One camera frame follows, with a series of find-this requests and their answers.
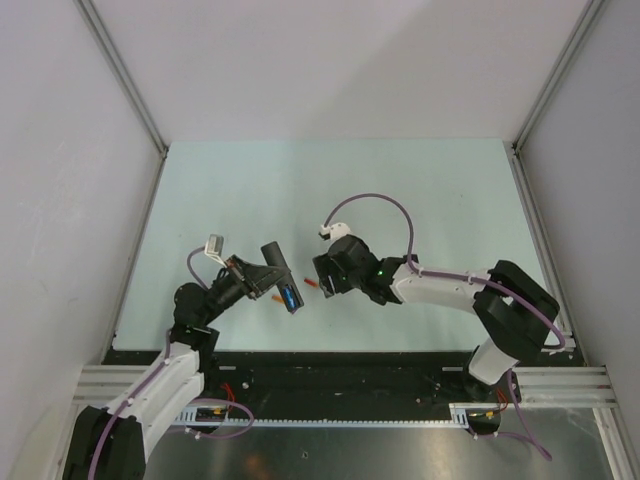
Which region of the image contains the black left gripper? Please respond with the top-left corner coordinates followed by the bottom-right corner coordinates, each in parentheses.
top-left (201, 254), bottom-right (289, 325)

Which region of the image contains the black remote control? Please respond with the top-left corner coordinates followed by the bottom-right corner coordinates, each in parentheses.
top-left (261, 241), bottom-right (304, 314)

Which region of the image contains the blue battery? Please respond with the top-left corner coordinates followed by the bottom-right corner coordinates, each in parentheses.
top-left (282, 286), bottom-right (303, 312)

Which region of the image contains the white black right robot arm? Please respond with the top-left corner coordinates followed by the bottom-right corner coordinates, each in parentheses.
top-left (313, 234), bottom-right (560, 401)

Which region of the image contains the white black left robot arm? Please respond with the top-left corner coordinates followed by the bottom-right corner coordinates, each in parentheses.
top-left (62, 246), bottom-right (291, 479)

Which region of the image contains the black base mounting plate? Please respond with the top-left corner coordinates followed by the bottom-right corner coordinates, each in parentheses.
top-left (99, 349), bottom-right (586, 421)

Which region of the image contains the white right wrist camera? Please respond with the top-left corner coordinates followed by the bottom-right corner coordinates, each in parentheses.
top-left (318, 222), bottom-right (351, 243)

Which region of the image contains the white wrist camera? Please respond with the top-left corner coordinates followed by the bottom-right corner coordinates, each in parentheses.
top-left (318, 222), bottom-right (351, 243)
top-left (203, 234), bottom-right (226, 266)

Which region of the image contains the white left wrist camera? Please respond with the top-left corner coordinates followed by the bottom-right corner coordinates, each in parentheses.
top-left (203, 234), bottom-right (226, 266)

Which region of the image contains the grey slotted cable duct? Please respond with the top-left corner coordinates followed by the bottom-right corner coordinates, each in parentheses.
top-left (169, 403), bottom-right (501, 429)

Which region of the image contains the left aluminium frame post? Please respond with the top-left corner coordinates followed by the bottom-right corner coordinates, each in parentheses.
top-left (73, 0), bottom-right (169, 160)

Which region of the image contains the aluminium frame post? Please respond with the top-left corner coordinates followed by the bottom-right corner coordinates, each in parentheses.
top-left (511, 0), bottom-right (610, 154)
top-left (73, 0), bottom-right (169, 160)

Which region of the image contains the right aluminium frame post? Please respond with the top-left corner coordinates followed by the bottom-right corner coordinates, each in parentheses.
top-left (511, 0), bottom-right (610, 154)

